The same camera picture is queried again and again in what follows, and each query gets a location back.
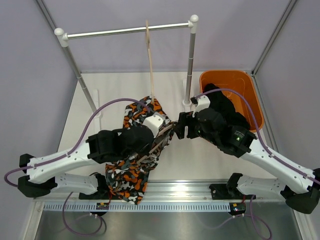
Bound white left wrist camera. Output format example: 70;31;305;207
142;112;165;138

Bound black shorts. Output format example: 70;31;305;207
199;91;250;131

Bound orange plastic basket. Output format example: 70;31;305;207
199;70;265;133

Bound silver clothes rack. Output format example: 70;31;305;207
53;14;199;112

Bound purple floor cable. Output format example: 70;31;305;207
61;191;108;237
197;196;273;240

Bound orange camouflage shorts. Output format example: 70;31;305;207
105;96;172;205

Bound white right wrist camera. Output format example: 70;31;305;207
190;95;211;118

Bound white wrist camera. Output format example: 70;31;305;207
142;112;165;138
190;95;211;118

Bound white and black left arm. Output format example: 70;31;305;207
17;125;158;200

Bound purple floor cable left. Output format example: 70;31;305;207
61;191;108;237

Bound aluminium mounting rail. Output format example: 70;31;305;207
33;180;282;204

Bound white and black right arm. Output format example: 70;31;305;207
174;108;320;214

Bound white slotted cable duct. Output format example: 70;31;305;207
43;202;231;213

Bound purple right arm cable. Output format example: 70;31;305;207
193;87;320;181

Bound purple floor cable right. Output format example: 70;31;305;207
197;196;273;240

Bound wooden hanger with camo shorts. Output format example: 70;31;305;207
132;121;176;173

